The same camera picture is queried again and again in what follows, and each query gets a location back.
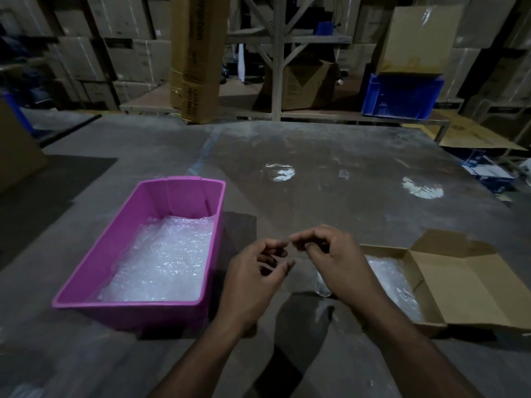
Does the blue plastic container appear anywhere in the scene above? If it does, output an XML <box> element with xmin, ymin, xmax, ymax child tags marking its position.
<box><xmin>0</xmin><ymin>93</ymin><xmax>34</xmax><ymax>133</ymax></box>

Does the dark blue product box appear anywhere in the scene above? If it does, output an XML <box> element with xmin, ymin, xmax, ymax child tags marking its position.
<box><xmin>456</xmin><ymin>149</ymin><xmax>486</xmax><ymax>166</ymax></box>

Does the flattened printed cardboard sheet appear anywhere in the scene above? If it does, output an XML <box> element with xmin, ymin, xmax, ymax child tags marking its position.
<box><xmin>402</xmin><ymin>113</ymin><xmax>528</xmax><ymax>152</ymax></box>

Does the person's right hand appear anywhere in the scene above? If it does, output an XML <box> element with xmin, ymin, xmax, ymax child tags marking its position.
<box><xmin>289</xmin><ymin>226</ymin><xmax>389</xmax><ymax>322</ymax></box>

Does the grey metal storage rack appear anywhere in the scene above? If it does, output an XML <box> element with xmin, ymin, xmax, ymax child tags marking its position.
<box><xmin>120</xmin><ymin>0</ymin><xmax>451</xmax><ymax>142</ymax></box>

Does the pink plastic bin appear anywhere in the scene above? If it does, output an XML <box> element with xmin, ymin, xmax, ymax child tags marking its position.
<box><xmin>51</xmin><ymin>176</ymin><xmax>227</xmax><ymax>330</ymax></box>

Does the small brown cardboard box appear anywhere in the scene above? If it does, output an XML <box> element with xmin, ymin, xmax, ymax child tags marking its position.
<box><xmin>358</xmin><ymin>229</ymin><xmax>531</xmax><ymax>338</ymax></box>

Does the tall narrow cardboard carton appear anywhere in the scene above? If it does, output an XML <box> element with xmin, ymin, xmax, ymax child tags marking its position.
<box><xmin>170</xmin><ymin>0</ymin><xmax>231</xmax><ymax>125</ymax></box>

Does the open brown carton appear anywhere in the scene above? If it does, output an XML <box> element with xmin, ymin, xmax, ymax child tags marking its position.
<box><xmin>265</xmin><ymin>61</ymin><xmax>339</xmax><ymax>112</ymax></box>

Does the person's left hand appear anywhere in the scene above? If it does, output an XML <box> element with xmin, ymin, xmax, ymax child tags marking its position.
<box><xmin>215</xmin><ymin>238</ymin><xmax>296</xmax><ymax>337</ymax></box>

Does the pile of bubble wrap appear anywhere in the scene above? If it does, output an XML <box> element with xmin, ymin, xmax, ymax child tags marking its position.
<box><xmin>97</xmin><ymin>215</ymin><xmax>215</xmax><ymax>303</ymax></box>

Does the blue plastic crate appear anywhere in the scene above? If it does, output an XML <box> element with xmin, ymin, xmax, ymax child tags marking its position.
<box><xmin>361</xmin><ymin>74</ymin><xmax>445</xmax><ymax>121</ymax></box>

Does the flat cardboard sheet with tape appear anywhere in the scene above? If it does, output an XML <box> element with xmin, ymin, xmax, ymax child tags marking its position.
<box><xmin>375</xmin><ymin>3</ymin><xmax>465</xmax><ymax>76</ymax></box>

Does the large brown cardboard carton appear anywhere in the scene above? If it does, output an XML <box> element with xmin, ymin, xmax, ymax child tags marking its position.
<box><xmin>0</xmin><ymin>99</ymin><xmax>50</xmax><ymax>193</ymax></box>

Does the person's right forearm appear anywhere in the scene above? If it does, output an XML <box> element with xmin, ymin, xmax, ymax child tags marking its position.
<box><xmin>358</xmin><ymin>296</ymin><xmax>484</xmax><ymax>398</ymax></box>

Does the blue and white product box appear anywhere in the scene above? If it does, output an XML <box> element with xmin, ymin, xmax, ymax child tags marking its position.
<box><xmin>462</xmin><ymin>161</ymin><xmax>515</xmax><ymax>193</ymax></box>

